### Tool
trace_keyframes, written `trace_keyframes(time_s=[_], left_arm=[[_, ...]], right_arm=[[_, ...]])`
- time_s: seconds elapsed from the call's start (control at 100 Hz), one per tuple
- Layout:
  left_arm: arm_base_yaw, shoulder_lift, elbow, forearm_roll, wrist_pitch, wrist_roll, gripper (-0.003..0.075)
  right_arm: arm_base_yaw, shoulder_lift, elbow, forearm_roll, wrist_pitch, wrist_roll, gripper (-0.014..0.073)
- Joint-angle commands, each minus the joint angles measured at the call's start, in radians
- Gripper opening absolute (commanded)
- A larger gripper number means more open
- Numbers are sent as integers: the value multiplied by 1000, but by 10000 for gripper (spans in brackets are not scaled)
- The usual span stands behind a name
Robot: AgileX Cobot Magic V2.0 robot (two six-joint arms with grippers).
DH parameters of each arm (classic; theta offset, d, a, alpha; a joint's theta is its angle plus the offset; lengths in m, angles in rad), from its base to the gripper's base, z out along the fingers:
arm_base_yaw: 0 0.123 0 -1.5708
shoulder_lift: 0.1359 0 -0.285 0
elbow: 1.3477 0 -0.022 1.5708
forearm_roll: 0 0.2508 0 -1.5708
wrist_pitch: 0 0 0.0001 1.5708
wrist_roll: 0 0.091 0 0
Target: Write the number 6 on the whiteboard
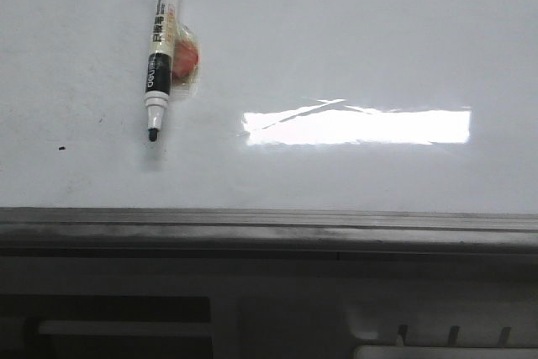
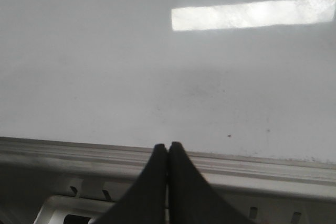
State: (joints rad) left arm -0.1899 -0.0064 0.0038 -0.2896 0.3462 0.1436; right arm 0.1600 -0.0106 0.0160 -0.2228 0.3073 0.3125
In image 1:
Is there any white whiteboard with metal frame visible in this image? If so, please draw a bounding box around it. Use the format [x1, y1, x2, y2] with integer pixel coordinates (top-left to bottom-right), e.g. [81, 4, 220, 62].
[1, 0, 537, 254]

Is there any grey base unit with slots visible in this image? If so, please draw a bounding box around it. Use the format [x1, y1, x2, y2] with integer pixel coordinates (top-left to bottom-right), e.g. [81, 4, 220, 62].
[1, 256, 537, 358]

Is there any black white whiteboard marker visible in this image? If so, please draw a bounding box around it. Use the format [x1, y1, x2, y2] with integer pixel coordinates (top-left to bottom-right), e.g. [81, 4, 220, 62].
[145, 0, 192, 142]

